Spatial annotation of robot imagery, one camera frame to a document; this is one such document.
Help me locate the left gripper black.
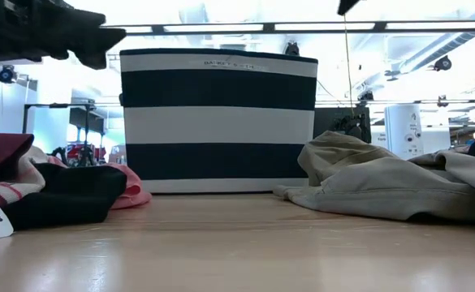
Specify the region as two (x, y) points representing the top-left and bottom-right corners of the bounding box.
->
(0, 0), (127, 78)

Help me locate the khaki tan garment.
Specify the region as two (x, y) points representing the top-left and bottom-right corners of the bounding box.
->
(296, 130), (396, 187)

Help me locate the black garment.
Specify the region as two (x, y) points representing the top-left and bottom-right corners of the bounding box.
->
(2, 162), (127, 231)

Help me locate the grey beige garment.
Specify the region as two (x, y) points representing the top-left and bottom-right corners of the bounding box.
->
(272, 148), (475, 224)

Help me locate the black round ceiling fixture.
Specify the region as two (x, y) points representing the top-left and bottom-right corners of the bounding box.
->
(432, 54), (453, 72)

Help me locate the red black tool box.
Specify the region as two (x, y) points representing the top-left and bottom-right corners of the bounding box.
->
(65, 141), (107, 164)

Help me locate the white cylindrical appliance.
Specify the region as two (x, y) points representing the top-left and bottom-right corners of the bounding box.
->
(384, 104), (425, 161)

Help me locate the navy white striped fabric basket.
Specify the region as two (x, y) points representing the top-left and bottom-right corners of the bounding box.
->
(119, 47), (319, 195)

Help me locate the cream red striped garment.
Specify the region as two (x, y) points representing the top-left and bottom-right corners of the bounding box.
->
(0, 145), (59, 208)

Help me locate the pink garment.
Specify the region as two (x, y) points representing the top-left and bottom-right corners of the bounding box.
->
(48, 156), (153, 211)

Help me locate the black overhead frame bar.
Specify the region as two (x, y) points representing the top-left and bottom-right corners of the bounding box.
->
(101, 19), (475, 37)

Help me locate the thin hanging cord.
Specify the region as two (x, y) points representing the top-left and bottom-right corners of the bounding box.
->
(343, 14), (356, 118)

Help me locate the black metal desk frame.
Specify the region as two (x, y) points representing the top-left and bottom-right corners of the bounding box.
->
(21, 102), (108, 167)

